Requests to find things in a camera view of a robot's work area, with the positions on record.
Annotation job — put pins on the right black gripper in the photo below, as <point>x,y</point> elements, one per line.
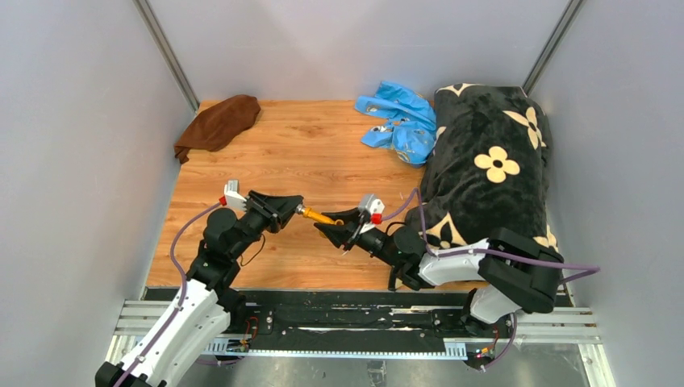
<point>350,230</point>

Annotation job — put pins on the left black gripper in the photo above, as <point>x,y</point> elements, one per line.
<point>284,205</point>

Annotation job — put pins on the yellow brass water faucet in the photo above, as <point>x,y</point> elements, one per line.
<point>316,217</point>

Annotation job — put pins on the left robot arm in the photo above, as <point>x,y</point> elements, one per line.
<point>205,304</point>

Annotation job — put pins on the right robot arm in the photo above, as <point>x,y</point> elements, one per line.
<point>519,274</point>

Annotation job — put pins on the brown cloth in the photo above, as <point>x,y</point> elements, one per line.
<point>214,128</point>

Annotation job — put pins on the blue plastic bag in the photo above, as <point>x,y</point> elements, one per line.
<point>409,126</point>

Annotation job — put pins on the black floral blanket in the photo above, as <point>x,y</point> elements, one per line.
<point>488,168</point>

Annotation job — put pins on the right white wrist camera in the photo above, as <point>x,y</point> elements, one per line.
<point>371,208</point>

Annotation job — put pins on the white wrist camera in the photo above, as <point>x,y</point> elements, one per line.
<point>231,197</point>
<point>371,208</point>

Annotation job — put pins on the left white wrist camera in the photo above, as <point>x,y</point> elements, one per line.
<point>231,197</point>

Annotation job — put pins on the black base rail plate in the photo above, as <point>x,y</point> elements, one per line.
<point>332,308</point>

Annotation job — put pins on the aluminium frame rail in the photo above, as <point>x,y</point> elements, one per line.
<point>413,333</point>

